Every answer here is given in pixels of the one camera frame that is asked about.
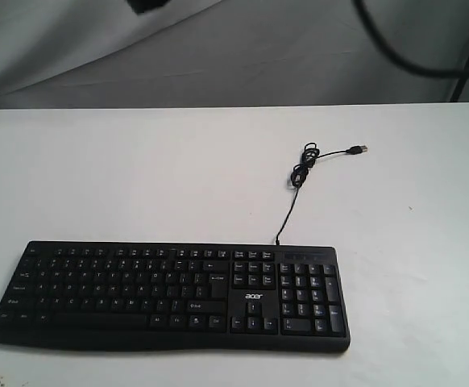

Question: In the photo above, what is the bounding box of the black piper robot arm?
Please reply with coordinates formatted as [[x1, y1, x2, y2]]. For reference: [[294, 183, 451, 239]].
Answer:
[[127, 0, 169, 15]]

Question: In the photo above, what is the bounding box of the black acer keyboard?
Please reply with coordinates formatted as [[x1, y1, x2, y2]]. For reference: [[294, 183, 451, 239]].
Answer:
[[0, 241, 351, 353]]

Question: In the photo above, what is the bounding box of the grey backdrop cloth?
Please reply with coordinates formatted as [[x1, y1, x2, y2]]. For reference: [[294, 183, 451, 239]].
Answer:
[[0, 1, 469, 109]]

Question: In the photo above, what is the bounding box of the black keyboard usb cable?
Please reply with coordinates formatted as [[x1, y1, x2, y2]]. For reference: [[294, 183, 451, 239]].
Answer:
[[275, 141, 369, 246]]

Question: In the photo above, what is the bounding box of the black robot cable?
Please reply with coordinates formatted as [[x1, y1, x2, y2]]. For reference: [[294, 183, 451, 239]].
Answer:
[[355, 0, 469, 77]]

